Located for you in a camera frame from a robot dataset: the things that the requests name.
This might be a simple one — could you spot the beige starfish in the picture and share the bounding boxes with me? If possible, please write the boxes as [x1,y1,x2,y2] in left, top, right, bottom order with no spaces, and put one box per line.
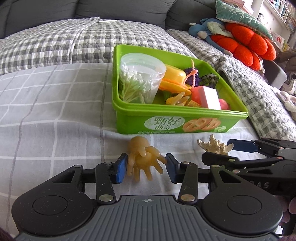
[197,134,234,156]

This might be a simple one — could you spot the tan rubber octopus toy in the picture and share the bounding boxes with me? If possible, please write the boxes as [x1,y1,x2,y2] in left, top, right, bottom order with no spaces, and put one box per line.
[126,136,167,182]

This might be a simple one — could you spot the pink toy bottle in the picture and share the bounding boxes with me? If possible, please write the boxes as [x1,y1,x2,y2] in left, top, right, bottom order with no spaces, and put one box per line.
[191,86,230,110]

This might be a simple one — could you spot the clear cotton swab jar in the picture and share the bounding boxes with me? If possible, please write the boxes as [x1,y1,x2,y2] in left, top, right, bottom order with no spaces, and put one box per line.
[118,53,167,104]

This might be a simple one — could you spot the person's hand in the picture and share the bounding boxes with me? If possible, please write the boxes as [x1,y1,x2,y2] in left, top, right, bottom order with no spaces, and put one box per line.
[275,195,296,226]

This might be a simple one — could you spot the white plush toy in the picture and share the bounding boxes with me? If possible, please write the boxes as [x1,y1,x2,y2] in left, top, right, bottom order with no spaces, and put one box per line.
[276,91,295,113]

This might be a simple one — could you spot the pink white block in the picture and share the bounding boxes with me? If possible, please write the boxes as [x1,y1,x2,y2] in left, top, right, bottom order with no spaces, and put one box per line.
[198,86,221,110]

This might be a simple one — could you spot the yellow toy octopus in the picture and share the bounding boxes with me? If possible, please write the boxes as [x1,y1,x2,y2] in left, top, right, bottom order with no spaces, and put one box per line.
[166,92,201,108]

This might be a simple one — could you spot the grey grid table cloth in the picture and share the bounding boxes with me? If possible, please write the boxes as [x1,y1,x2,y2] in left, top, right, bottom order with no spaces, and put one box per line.
[0,63,266,237]

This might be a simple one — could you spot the green plastic storage box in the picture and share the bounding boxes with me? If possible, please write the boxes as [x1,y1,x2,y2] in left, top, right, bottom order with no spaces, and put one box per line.
[112,45,248,135]

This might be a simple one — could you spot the yellow toy teapot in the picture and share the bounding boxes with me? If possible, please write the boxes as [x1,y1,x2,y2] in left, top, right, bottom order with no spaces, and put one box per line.
[159,64,191,96]

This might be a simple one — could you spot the purple toy grapes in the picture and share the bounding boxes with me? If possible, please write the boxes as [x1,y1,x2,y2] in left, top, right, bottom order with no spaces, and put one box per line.
[184,67,200,87]

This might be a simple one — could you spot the orange pumpkin cushion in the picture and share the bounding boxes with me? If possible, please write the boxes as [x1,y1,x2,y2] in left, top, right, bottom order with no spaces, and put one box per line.
[211,23,276,71]

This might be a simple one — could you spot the grey checkered quilt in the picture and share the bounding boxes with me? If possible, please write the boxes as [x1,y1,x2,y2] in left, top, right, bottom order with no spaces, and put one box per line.
[1,17,295,141]

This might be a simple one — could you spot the blue plush monkey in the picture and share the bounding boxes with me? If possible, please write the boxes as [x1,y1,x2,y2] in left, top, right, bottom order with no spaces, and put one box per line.
[188,18,233,57]

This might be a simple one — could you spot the teal leaf pattern pillow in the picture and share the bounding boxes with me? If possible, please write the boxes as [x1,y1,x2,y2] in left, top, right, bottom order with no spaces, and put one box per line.
[215,1,273,41]

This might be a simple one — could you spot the dark grey sofa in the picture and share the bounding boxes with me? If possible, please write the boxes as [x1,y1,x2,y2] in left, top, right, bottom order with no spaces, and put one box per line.
[1,0,216,38]

